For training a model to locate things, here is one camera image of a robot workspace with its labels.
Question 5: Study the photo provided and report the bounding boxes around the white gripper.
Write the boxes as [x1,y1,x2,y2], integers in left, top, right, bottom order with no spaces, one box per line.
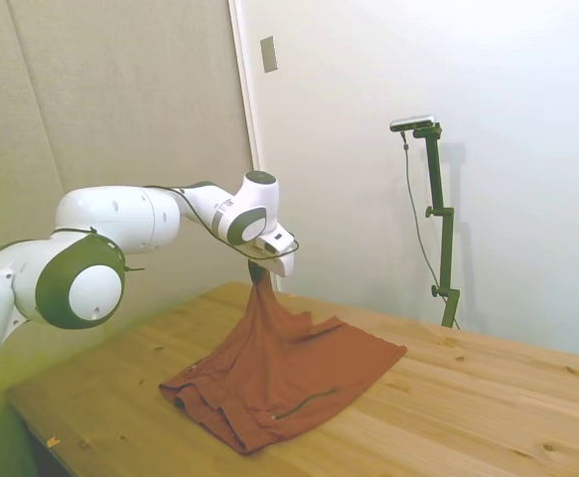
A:
[246,249,299,284]

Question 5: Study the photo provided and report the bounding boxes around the rust red shorts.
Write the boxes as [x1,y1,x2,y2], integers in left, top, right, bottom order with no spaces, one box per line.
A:
[158,270,408,456]

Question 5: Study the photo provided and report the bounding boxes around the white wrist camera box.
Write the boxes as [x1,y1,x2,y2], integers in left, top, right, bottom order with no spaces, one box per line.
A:
[256,228,296,256]

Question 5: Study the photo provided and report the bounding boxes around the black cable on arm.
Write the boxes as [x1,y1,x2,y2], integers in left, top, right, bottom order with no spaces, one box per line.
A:
[142,184,302,260]

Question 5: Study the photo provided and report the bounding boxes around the white door frame trim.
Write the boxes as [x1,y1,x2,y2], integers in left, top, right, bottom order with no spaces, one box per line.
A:
[227,0,262,173]

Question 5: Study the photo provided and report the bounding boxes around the dark green camera stand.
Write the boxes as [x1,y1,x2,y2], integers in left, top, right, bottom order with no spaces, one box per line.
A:
[411,123,462,329]

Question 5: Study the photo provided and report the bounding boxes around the grey camera on stand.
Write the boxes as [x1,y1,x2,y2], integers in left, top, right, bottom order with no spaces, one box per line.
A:
[389,114,440,133]

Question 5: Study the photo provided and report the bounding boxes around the grey wall switch plate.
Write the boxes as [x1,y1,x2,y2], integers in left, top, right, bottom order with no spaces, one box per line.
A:
[259,35,279,75]

